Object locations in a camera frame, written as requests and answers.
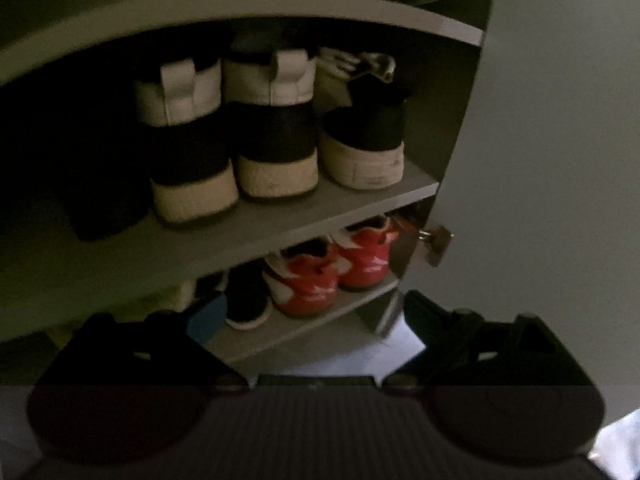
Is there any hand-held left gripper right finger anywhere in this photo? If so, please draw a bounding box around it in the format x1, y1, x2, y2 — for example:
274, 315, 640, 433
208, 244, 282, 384
382, 290, 573, 394

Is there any black low sneaker white sole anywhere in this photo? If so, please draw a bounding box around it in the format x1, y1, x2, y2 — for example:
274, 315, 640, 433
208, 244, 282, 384
317, 47, 406, 191

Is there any grey shoe cabinet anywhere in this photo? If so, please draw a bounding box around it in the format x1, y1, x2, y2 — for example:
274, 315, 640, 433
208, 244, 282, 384
0, 0, 496, 376

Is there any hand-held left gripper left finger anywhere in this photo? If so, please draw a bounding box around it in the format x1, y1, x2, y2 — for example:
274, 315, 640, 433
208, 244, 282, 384
67, 291, 249, 394

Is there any dark shoe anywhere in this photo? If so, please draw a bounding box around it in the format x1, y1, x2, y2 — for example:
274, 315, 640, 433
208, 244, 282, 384
65, 170, 151, 242

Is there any black white high-top sneaker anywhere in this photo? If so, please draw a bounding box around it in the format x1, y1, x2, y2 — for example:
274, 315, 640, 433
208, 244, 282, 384
222, 47, 321, 199
134, 57, 240, 224

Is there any small black sneaker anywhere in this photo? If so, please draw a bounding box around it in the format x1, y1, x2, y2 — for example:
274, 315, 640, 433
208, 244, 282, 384
224, 265, 273, 331

